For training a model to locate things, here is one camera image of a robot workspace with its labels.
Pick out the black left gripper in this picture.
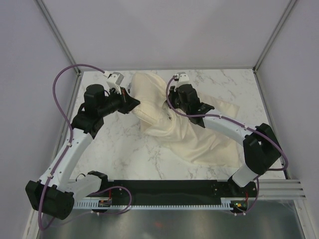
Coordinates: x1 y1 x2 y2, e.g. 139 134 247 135
98 86 140 117

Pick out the cream satin pillowcase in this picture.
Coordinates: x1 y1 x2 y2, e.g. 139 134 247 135
140 101 241 168

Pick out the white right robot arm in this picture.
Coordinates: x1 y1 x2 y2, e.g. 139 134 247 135
167 84 283 197

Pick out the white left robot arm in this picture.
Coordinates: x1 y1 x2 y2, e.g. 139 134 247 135
25 84 141 220

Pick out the shiny metal sheet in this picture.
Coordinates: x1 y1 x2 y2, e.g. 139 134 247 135
37 201 305 239

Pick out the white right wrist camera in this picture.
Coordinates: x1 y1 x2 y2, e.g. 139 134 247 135
173 72 190 88

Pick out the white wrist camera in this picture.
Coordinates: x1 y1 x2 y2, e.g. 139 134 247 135
173 72 190 88
103 71 124 94

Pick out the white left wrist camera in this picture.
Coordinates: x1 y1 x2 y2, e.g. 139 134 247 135
103 71 124 94

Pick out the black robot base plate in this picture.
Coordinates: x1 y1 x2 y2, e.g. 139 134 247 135
92 180 257 205

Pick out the left aluminium frame post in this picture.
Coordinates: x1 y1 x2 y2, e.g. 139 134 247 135
34 0 76 65

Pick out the aluminium frame post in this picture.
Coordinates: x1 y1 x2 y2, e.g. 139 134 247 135
252 0 299 74
34 0 76 65

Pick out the white slotted cable duct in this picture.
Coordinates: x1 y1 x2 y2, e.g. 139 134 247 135
73 197 247 210

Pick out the right aluminium frame post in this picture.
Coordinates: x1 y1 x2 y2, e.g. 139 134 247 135
252 0 299 74

